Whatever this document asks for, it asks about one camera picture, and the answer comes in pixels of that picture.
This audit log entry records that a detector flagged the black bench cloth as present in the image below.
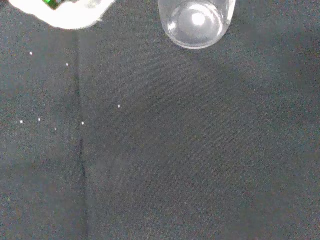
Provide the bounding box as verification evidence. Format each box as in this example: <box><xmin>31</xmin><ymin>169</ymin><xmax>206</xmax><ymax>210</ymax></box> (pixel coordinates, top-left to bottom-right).
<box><xmin>0</xmin><ymin>0</ymin><xmax>320</xmax><ymax>240</ymax></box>

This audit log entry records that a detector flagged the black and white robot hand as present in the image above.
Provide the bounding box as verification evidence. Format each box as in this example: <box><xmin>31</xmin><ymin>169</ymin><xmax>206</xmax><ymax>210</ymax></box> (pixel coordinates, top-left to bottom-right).
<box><xmin>8</xmin><ymin>0</ymin><xmax>118</xmax><ymax>31</ymax></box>

